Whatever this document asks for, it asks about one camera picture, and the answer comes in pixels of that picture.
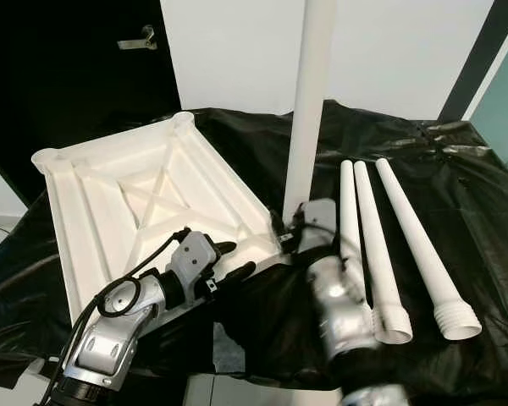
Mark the wide grey tape piece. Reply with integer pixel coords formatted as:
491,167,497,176
216,338,240,375

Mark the black plastic cover sheet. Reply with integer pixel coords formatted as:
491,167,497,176
0,100,508,398

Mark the black door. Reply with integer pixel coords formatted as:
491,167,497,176
0,0,179,212

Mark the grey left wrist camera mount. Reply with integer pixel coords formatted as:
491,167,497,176
169,233,219,284

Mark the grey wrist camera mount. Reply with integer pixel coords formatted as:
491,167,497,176
169,233,219,284
303,199,340,246

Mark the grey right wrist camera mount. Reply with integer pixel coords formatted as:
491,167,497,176
303,199,340,246

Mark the silver door handle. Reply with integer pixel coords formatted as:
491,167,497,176
117,25,158,50

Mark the black wall column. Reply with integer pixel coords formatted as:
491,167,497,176
439,0,508,123

